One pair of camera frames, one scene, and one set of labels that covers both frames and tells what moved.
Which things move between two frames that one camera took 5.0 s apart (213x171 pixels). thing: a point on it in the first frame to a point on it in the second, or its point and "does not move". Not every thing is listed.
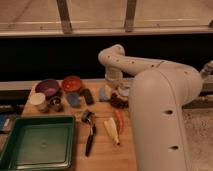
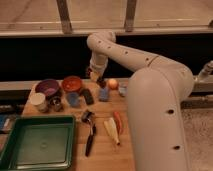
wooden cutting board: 102,119 does not move
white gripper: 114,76 to 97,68
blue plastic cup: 73,98 does not move
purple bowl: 49,87 does not move
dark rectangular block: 89,99 does not move
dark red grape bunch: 117,102 to 101,82
